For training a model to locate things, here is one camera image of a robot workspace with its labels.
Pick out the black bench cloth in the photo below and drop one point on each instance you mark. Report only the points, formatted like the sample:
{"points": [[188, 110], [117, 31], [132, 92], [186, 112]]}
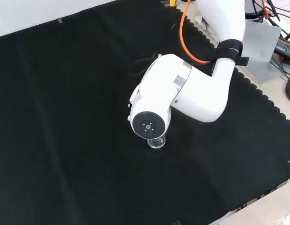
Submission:
{"points": [[76, 140]]}

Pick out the clear glass beaker with spout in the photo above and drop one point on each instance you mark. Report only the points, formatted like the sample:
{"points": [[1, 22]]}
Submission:
{"points": [[156, 143]]}

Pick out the black power adapter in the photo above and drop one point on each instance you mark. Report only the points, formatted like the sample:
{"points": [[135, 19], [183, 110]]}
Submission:
{"points": [[285, 47]]}

